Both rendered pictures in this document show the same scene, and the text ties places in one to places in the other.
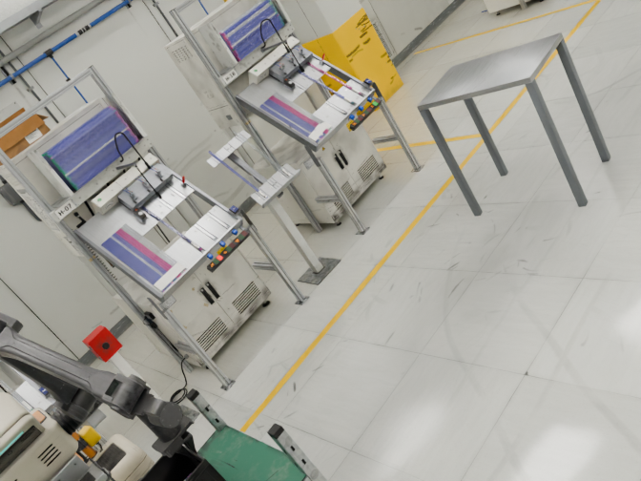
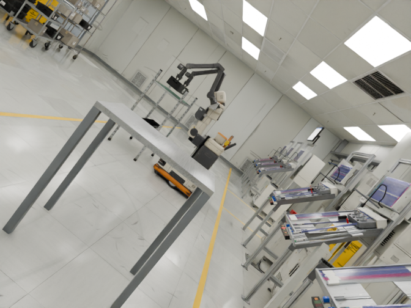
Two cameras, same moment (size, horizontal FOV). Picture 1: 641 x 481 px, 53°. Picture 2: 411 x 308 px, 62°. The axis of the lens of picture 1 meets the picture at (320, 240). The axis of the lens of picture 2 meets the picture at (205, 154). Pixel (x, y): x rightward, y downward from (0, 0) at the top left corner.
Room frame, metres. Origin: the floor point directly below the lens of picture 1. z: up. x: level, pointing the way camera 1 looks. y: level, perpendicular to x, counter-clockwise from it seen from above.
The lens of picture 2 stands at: (4.43, -2.68, 1.10)
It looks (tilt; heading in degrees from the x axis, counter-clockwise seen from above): 6 degrees down; 123
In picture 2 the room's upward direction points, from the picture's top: 39 degrees clockwise
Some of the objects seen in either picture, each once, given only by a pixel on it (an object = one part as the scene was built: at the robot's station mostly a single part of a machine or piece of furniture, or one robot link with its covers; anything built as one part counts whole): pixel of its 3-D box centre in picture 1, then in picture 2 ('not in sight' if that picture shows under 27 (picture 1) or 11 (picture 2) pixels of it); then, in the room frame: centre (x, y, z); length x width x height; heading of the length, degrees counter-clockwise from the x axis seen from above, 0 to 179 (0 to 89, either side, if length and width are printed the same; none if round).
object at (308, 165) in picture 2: not in sight; (288, 179); (1.71, 4.99, 0.95); 1.36 x 0.82 x 1.90; 30
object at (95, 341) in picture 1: (136, 381); (274, 238); (3.34, 1.33, 0.39); 0.24 x 0.24 x 0.78; 30
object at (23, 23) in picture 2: not in sight; (43, 18); (-2.17, 0.50, 0.50); 0.90 x 0.54 x 1.00; 135
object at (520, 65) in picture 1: (514, 132); (119, 199); (3.27, -1.25, 0.40); 0.70 x 0.45 x 0.80; 36
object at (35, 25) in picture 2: not in sight; (37, 27); (-2.16, 0.49, 0.30); 0.30 x 0.23 x 0.18; 139
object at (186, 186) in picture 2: not in sight; (181, 174); (1.86, 1.18, 0.16); 0.67 x 0.64 x 0.25; 30
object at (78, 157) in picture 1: (92, 147); (394, 194); (4.03, 0.83, 1.52); 0.51 x 0.13 x 0.27; 120
